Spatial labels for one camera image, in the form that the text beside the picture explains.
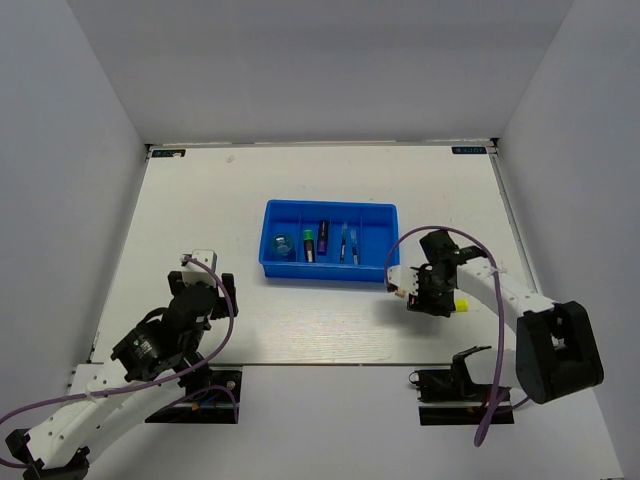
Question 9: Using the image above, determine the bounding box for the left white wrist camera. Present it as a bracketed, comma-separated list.
[180, 249, 217, 286]

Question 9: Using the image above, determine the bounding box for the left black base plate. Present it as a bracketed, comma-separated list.
[145, 368, 243, 425]

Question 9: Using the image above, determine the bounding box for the right corner table label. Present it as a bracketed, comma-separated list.
[451, 146, 487, 155]

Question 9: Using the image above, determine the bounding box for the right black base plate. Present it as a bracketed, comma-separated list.
[408, 367, 516, 428]

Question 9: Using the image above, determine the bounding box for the purple cap black highlighter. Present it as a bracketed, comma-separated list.
[317, 220, 329, 256]

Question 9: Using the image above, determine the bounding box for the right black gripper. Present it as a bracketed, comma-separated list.
[408, 265, 455, 318]

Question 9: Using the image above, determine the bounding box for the green cap black highlighter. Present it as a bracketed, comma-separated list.
[302, 229, 316, 263]

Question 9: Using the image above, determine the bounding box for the corner table label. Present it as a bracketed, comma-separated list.
[151, 149, 186, 158]
[451, 146, 487, 155]

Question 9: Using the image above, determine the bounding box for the blue plastic divided bin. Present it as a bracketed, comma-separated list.
[259, 199, 399, 283]

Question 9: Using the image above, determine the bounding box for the yellow cap black highlighter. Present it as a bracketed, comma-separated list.
[454, 299, 469, 313]

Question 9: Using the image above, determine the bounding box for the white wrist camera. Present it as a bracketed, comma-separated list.
[386, 265, 418, 298]
[180, 249, 217, 286]

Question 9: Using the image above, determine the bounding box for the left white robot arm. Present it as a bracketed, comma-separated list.
[1, 268, 239, 479]

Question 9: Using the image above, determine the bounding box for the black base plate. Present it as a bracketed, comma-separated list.
[408, 367, 516, 428]
[145, 368, 243, 425]

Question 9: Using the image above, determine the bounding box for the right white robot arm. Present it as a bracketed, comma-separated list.
[407, 230, 604, 404]

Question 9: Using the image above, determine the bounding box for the left corner table label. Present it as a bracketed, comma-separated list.
[151, 149, 186, 158]

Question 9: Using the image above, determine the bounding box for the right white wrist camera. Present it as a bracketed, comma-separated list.
[386, 265, 418, 298]

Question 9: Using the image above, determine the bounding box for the green ink pen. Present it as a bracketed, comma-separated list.
[350, 229, 359, 265]

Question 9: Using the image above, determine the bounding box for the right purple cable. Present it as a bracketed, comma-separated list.
[383, 226, 531, 448]

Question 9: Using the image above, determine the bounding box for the purple cable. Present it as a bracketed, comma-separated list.
[0, 254, 240, 469]
[383, 226, 531, 448]

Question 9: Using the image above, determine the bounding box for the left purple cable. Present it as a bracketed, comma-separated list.
[0, 254, 240, 469]

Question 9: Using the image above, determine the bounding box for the blue ink pen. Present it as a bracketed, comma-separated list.
[339, 222, 348, 264]

